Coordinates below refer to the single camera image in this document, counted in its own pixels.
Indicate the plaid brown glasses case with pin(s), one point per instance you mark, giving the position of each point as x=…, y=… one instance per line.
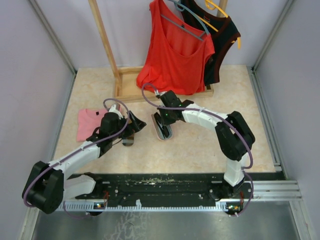
x=128, y=141

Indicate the pink glasses case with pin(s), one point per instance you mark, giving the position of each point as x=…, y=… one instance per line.
x=161, y=128

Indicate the grey-blue plastic hanger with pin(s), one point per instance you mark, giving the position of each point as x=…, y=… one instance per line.
x=187, y=22

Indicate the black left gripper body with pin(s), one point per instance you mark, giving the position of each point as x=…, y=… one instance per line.
x=132, y=127

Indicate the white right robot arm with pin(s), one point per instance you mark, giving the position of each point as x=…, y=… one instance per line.
x=233, y=133

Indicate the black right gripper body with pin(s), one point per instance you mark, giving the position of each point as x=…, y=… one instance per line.
x=166, y=116

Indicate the black maroon-trimmed tank top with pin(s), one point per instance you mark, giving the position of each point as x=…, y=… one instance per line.
x=223, y=33

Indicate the folded pink t-shirt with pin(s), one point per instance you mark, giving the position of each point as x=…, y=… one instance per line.
x=88, y=120

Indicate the wooden clothes rack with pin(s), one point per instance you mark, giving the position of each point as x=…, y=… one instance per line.
x=125, y=88

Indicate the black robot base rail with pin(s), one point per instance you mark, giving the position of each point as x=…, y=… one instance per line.
x=168, y=192

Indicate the yellow plastic hanger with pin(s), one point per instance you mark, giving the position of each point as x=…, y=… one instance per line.
x=210, y=5

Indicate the red tank top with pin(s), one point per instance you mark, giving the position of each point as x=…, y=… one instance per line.
x=177, y=54

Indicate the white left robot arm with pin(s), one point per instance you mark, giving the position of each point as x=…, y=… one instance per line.
x=50, y=184

